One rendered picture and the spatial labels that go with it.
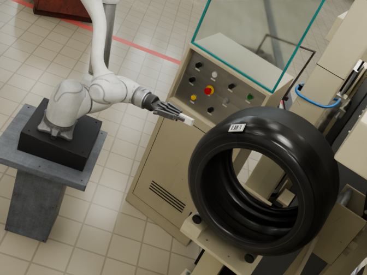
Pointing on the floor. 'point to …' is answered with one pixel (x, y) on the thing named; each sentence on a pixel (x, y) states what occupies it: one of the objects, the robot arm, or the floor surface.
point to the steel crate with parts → (62, 10)
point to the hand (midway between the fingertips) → (185, 119)
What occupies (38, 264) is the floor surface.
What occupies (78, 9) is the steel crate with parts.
